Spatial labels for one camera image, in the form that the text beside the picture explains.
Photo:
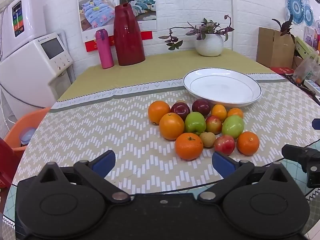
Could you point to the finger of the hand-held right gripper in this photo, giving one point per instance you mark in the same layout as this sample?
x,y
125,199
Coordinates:
x,y
316,123
295,152

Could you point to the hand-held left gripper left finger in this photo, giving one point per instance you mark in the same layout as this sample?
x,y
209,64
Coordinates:
x,y
106,161

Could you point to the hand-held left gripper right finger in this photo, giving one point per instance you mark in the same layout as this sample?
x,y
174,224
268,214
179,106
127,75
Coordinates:
x,y
221,161

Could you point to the red yellow apple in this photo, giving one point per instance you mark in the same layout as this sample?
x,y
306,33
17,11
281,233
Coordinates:
x,y
224,144
213,125

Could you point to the small tan fruit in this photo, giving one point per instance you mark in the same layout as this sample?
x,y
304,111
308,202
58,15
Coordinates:
x,y
180,102
207,139

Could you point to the mandarin with stem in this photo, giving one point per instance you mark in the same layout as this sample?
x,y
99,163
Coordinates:
x,y
248,143
189,146

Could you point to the green apple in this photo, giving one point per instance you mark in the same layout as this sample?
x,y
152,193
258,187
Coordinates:
x,y
195,123
233,126

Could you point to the small orange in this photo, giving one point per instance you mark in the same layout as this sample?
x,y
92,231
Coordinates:
x,y
235,112
219,112

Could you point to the dark red apple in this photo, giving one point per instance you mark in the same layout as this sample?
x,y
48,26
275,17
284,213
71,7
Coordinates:
x,y
201,107
180,110

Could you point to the large orange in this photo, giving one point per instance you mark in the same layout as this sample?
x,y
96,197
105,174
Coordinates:
x,y
171,126
159,110

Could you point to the white plate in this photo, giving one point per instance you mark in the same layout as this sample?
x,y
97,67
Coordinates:
x,y
220,87

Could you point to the clear plastic bag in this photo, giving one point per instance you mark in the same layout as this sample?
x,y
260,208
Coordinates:
x,y
307,70

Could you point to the red envelope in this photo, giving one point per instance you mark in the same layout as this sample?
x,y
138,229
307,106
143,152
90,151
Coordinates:
x,y
282,70

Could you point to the green box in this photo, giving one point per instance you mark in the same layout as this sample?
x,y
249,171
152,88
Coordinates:
x,y
306,48

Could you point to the blue lidded cup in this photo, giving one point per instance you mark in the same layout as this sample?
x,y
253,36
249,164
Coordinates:
x,y
27,135

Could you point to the cardboard box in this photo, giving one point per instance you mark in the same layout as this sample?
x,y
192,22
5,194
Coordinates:
x,y
273,50

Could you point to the orange plastic chair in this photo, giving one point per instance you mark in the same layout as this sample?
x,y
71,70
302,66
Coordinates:
x,y
22,122

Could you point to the red plastic object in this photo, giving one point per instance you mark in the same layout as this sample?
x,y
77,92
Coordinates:
x,y
7,162

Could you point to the purple leaf plant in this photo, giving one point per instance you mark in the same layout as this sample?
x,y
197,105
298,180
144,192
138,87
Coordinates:
x,y
286,27

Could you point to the teal patterned cloth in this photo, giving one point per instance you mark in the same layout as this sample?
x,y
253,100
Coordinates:
x,y
8,205

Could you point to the pink bottle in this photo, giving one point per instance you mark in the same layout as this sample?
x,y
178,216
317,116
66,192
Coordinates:
x,y
105,50

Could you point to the white potted plant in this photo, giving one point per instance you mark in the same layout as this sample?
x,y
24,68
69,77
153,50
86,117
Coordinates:
x,y
209,45

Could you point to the white dispenser with screen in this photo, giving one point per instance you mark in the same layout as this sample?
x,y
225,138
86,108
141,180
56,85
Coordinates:
x,y
25,75

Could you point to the red thermos jug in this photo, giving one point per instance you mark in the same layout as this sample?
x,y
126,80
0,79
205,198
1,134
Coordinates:
x,y
128,40

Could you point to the small blue patterned wall disc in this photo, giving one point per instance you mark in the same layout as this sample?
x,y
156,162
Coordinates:
x,y
308,15

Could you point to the large blue patterned wall disc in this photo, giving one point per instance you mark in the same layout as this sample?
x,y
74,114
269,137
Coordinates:
x,y
295,6

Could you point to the white wall pipe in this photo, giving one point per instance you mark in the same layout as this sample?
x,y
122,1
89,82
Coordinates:
x,y
231,15

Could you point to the wall poster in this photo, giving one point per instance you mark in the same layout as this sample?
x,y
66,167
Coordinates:
x,y
100,5

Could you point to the white wall water unit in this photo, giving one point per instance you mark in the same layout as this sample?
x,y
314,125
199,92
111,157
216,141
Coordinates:
x,y
30,10

